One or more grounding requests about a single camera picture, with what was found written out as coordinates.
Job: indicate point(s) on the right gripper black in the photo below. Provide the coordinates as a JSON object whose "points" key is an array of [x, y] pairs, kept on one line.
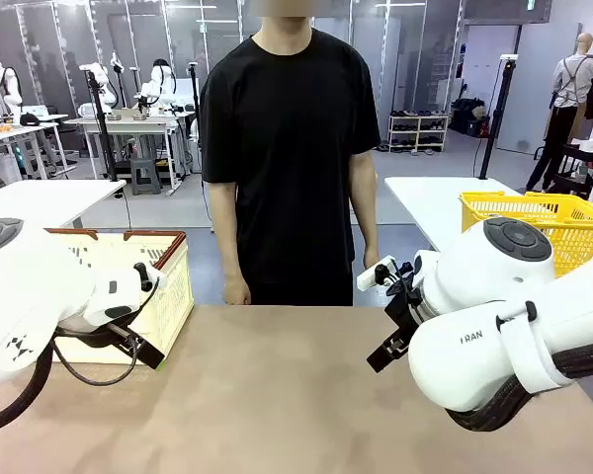
{"points": [[406, 311]]}

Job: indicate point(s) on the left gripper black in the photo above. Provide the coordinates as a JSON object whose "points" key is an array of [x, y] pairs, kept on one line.
{"points": [[99, 338]]}

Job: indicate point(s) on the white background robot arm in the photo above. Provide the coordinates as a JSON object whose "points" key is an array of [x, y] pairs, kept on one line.
{"points": [[158, 84], [10, 86], [106, 79]]}

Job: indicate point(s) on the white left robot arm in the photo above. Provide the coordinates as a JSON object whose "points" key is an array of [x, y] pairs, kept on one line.
{"points": [[29, 286]]}

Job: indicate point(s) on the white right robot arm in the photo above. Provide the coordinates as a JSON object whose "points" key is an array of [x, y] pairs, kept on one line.
{"points": [[474, 296]]}

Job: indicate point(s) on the person's left forearm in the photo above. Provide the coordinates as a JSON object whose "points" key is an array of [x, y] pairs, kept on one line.
{"points": [[365, 222]]}

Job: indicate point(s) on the person's right forearm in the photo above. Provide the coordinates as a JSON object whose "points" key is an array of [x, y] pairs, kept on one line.
{"points": [[228, 247]]}

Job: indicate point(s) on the cream shopping basket brown rim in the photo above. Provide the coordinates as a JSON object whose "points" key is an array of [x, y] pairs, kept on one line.
{"points": [[175, 306]]}

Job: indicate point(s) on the yellow plastic shopping basket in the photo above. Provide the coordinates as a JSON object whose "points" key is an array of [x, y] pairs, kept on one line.
{"points": [[573, 232]]}

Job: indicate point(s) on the person's left hand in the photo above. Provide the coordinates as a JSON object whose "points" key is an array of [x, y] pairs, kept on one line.
{"points": [[371, 257]]}

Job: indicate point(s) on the person's right hand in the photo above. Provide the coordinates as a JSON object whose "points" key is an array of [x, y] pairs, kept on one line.
{"points": [[237, 291]]}

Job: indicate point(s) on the grey step stool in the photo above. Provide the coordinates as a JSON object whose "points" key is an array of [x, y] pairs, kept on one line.
{"points": [[145, 178]]}

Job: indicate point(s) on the person in black t-shirt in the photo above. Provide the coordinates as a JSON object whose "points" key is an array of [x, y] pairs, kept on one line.
{"points": [[286, 148]]}

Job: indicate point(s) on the white shoe rack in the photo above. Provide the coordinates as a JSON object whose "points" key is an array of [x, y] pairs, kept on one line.
{"points": [[417, 129]]}

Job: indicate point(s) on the white background workbench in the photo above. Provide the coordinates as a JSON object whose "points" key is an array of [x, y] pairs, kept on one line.
{"points": [[128, 123], [10, 131]]}

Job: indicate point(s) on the black tripod pole white top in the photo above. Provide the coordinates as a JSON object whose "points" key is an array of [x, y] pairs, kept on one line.
{"points": [[102, 123], [496, 123]]}

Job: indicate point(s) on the black bags pile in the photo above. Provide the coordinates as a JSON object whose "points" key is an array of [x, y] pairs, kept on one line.
{"points": [[467, 118]]}

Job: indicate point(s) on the thin black stand pole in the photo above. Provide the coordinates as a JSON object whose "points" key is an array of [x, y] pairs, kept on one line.
{"points": [[194, 99]]}

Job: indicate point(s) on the black wooden chair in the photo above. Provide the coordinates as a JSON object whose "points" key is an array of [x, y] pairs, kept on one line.
{"points": [[578, 163]]}

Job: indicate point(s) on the mannequin with grey apron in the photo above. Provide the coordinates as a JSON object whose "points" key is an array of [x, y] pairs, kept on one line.
{"points": [[568, 84]]}

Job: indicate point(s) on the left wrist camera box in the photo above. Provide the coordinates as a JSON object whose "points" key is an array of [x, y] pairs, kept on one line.
{"points": [[157, 280]]}

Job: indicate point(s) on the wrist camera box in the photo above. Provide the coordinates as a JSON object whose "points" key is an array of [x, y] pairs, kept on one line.
{"points": [[370, 279], [157, 280]]}

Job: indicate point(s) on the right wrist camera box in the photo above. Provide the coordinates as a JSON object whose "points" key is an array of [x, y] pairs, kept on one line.
{"points": [[370, 279]]}

